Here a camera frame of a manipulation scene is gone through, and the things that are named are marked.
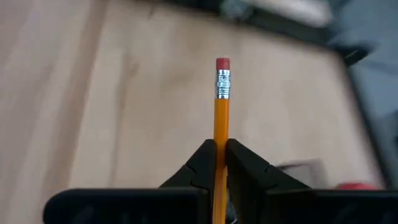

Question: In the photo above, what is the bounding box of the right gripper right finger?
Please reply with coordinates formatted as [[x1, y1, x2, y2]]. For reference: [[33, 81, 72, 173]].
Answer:
[[226, 138, 313, 191]]

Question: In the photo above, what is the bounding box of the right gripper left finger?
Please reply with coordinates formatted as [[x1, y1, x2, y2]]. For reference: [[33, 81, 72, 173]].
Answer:
[[158, 139, 217, 191]]

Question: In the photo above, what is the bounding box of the red desk lamp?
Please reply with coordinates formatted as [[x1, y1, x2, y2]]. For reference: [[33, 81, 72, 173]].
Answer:
[[335, 182, 382, 191]]

